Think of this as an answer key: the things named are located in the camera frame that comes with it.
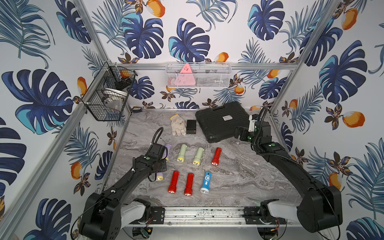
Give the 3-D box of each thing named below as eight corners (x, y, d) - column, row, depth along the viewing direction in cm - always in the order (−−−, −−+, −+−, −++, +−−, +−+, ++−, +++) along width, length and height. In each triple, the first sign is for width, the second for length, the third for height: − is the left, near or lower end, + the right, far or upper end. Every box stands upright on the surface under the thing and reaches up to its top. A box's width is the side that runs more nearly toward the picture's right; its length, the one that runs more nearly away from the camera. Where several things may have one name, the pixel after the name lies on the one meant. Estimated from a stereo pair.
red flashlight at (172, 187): (167, 192, 84) (167, 191, 81) (173, 171, 91) (172, 169, 89) (175, 194, 83) (174, 192, 81) (179, 173, 91) (179, 171, 89)
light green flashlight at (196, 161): (192, 164, 94) (192, 162, 92) (198, 149, 101) (198, 146, 99) (199, 166, 93) (199, 164, 91) (204, 151, 100) (205, 148, 98)
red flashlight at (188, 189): (184, 195, 83) (184, 193, 81) (188, 174, 90) (187, 172, 88) (191, 196, 83) (191, 194, 80) (194, 175, 90) (194, 173, 88)
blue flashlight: (200, 192, 84) (200, 190, 81) (205, 173, 91) (205, 170, 88) (207, 194, 83) (208, 192, 80) (212, 175, 90) (213, 173, 87)
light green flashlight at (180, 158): (176, 162, 95) (176, 160, 93) (182, 146, 103) (181, 143, 100) (183, 163, 95) (183, 161, 92) (188, 147, 102) (187, 144, 100)
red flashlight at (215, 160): (210, 164, 94) (211, 162, 92) (215, 149, 101) (216, 146, 99) (217, 167, 93) (217, 164, 91) (222, 151, 100) (222, 148, 98)
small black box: (186, 134, 108) (186, 131, 105) (186, 122, 115) (186, 119, 112) (196, 134, 108) (196, 131, 105) (196, 122, 115) (196, 119, 112)
